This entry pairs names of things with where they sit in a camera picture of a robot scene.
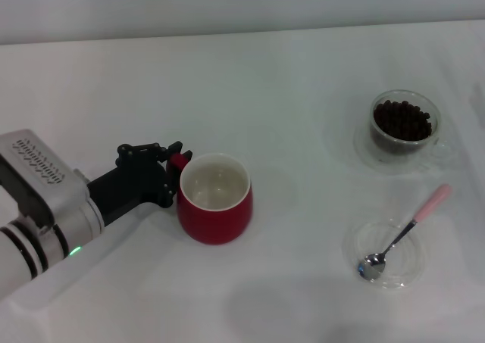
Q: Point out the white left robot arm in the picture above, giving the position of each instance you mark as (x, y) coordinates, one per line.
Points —
(22, 256)

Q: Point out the red ceramic mug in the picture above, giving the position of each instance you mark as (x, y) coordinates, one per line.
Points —
(216, 225)

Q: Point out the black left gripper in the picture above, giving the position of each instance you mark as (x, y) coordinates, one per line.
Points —
(129, 184)

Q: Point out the clear glass spoon saucer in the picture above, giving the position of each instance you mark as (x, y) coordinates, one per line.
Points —
(411, 259)

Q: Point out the glass saucer under cup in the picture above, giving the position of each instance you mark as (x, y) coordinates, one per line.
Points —
(363, 153)

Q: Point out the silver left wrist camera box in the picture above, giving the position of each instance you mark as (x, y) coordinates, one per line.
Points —
(38, 161)

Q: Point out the clear glass cup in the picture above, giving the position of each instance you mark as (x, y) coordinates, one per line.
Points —
(386, 148)

